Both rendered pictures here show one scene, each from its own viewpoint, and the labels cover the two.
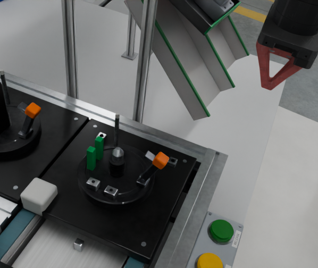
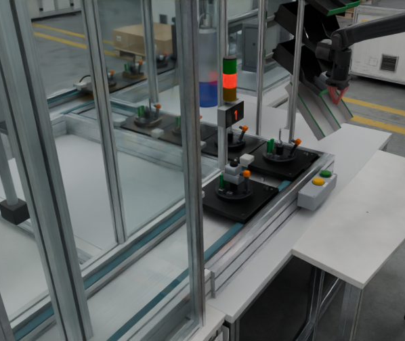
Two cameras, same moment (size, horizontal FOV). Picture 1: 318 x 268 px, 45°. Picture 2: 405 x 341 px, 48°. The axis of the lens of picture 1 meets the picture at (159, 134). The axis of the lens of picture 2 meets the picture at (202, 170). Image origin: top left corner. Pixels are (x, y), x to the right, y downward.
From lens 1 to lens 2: 1.31 m
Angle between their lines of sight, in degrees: 23
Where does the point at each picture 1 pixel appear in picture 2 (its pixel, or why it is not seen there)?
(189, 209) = (311, 168)
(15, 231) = not seen: hidden behind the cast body
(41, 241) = not seen: hidden behind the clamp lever
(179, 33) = (311, 103)
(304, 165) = (387, 172)
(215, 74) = (331, 122)
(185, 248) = (308, 177)
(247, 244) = (344, 194)
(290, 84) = not seen: outside the picture
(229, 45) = (343, 113)
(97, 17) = (269, 112)
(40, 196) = (247, 157)
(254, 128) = (359, 157)
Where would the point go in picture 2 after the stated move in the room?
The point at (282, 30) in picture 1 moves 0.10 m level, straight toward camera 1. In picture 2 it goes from (332, 80) to (321, 87)
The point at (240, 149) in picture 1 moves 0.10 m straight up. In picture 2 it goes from (348, 164) to (351, 144)
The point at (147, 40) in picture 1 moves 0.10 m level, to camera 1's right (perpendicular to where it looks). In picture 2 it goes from (294, 101) to (317, 103)
